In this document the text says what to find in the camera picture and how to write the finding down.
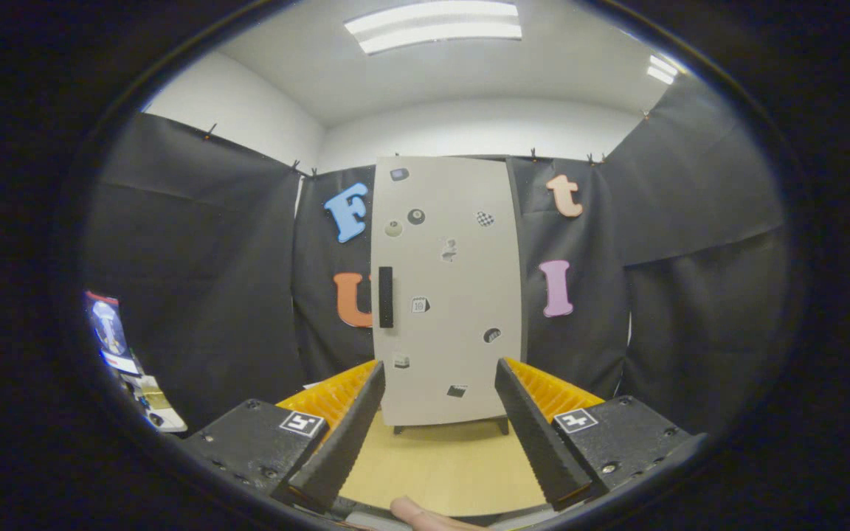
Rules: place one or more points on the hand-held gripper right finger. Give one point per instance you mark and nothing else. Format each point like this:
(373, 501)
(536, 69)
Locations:
(536, 442)

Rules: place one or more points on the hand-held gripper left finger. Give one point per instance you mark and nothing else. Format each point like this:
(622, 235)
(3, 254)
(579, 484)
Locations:
(344, 442)

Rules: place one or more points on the grey shoe cabinet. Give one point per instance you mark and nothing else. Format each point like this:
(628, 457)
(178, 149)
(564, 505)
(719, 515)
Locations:
(503, 425)

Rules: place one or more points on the beige shoe cabinet door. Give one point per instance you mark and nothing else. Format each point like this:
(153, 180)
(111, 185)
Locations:
(454, 295)

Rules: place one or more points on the black backdrop cloth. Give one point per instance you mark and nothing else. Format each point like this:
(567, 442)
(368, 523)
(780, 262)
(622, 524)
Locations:
(211, 258)

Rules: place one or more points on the small ceiling light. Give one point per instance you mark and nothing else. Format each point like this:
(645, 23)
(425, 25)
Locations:
(662, 68)

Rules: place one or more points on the long ceiling light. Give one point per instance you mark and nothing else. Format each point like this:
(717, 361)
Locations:
(432, 26)

